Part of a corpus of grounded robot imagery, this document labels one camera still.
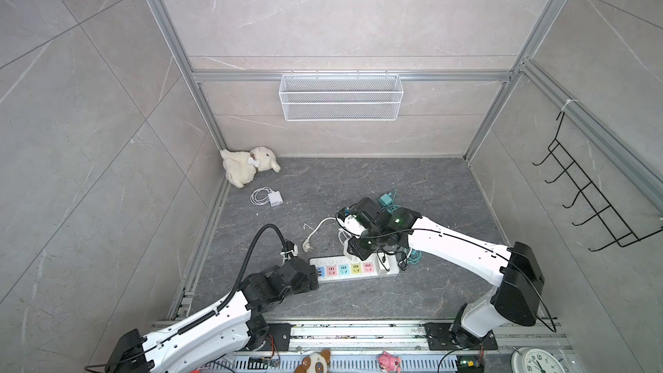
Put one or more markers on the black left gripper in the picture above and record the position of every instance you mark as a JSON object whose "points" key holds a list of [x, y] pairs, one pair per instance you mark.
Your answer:
{"points": [[309, 285]]}

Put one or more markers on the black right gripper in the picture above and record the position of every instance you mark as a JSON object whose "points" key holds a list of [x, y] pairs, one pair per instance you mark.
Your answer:
{"points": [[356, 250]]}

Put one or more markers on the white black-cabled plug adapter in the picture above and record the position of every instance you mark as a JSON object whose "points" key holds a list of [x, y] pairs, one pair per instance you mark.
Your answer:
{"points": [[388, 265]]}

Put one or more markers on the white power strip colourful sockets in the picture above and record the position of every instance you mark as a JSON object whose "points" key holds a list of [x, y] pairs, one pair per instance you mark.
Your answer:
{"points": [[342, 268]]}

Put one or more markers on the teal charger adapter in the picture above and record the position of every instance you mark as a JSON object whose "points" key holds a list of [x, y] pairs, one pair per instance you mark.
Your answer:
{"points": [[387, 201]]}

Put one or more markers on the white charger with cable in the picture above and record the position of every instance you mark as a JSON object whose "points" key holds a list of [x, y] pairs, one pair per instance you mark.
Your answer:
{"points": [[266, 196]]}

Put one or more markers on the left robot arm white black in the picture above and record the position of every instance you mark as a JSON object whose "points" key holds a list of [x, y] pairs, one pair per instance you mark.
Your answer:
{"points": [[232, 324]]}

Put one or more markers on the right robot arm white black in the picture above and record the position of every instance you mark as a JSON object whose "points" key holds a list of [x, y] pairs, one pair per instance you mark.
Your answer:
{"points": [[513, 273]]}

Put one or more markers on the brown white plush dog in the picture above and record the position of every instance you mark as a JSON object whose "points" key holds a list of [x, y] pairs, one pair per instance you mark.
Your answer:
{"points": [[316, 362]]}

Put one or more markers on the white plush lamb toy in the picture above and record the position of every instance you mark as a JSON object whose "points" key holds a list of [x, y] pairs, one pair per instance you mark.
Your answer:
{"points": [[242, 166]]}

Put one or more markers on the pink plush toy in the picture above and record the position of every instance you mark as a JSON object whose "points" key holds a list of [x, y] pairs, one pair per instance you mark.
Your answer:
{"points": [[389, 363]]}

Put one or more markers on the white alarm clock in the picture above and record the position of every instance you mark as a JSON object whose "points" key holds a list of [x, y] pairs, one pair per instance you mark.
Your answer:
{"points": [[534, 360]]}

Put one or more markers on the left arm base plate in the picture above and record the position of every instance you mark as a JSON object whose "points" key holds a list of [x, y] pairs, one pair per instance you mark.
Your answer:
{"points": [[279, 334]]}

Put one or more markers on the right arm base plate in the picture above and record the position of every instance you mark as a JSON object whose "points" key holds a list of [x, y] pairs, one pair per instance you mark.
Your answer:
{"points": [[440, 337]]}

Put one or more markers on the white wire mesh basket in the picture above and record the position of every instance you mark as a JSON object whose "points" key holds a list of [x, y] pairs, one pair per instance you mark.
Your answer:
{"points": [[340, 97]]}

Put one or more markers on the black wire hook rack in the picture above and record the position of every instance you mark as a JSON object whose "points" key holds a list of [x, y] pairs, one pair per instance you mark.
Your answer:
{"points": [[601, 208]]}

